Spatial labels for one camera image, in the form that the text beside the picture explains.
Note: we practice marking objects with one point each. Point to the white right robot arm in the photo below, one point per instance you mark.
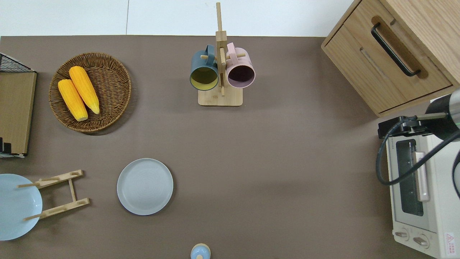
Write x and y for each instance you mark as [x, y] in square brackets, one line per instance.
[445, 115]

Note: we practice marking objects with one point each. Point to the bamboo mug tree stand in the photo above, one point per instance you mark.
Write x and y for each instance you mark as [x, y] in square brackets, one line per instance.
[221, 97]

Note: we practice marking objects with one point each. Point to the cream oven knob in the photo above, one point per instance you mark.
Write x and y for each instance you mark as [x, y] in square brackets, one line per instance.
[421, 241]
[402, 235]

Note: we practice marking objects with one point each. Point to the gray round plate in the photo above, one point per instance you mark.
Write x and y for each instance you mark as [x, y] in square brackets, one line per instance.
[145, 187]

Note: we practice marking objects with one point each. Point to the pink mug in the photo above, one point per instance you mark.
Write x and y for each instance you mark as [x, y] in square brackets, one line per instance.
[240, 66]

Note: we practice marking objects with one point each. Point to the long yellow corn cob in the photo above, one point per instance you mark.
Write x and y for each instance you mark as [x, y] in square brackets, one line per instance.
[84, 88]

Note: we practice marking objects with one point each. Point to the dark teal mug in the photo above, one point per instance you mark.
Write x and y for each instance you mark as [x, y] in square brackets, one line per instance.
[204, 68]

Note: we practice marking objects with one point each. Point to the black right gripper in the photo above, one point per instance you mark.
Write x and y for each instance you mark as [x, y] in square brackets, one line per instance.
[390, 128]

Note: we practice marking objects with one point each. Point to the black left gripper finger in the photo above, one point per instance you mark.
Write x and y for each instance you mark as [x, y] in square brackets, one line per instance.
[7, 148]
[1, 144]

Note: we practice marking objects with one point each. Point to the brown table mat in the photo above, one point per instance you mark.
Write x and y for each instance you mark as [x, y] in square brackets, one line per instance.
[251, 162]

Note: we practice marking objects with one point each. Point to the cream toaster oven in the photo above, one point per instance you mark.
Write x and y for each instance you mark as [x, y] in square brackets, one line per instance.
[442, 201]

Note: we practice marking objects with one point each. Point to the short yellow corn cob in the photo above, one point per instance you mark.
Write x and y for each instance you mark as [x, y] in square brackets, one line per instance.
[72, 99]

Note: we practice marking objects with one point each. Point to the low bamboo plate rack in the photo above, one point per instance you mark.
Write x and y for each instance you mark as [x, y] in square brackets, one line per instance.
[57, 209]

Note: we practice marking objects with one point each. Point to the light blue round plate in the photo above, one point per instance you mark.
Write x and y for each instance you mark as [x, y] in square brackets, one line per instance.
[16, 216]

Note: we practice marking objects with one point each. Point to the brown wicker basket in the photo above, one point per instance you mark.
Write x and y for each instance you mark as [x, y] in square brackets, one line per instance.
[111, 86]

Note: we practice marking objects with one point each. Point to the wooden drawer cabinet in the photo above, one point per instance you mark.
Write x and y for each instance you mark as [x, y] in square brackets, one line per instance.
[402, 54]

